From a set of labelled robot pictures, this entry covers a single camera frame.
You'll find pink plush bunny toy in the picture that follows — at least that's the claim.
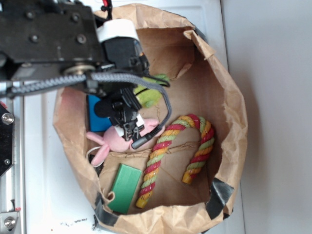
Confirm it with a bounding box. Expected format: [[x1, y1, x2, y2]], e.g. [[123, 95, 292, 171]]
[[86, 126, 165, 167]]

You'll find green wooden block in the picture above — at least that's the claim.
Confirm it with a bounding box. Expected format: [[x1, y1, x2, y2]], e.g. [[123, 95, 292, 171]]
[[108, 164, 142, 214]]

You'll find striped rope candy cane toy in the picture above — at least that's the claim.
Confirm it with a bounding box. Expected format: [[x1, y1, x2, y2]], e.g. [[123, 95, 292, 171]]
[[136, 114, 215, 209]]

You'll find aluminium extrusion rail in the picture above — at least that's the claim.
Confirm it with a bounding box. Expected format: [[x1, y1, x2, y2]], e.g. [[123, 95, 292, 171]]
[[0, 82, 26, 234]]

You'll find brown paper bag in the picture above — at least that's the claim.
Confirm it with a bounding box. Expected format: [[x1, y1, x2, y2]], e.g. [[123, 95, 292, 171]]
[[53, 3, 248, 234]]

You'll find green plush animal toy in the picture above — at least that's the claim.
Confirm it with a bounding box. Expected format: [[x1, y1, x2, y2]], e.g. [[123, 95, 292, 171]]
[[134, 74, 170, 108]]

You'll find blue block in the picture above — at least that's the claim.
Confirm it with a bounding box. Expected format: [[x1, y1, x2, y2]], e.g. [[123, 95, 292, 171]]
[[87, 95, 112, 132]]

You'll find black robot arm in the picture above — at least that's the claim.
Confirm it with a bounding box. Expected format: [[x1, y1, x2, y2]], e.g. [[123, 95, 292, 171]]
[[0, 0, 149, 140]]

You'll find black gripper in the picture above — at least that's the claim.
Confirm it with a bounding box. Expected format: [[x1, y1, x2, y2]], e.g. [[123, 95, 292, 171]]
[[95, 19, 149, 141]]

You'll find grey braided cable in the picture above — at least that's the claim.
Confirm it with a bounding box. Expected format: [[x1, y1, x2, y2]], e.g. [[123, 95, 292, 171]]
[[6, 72, 173, 150]]

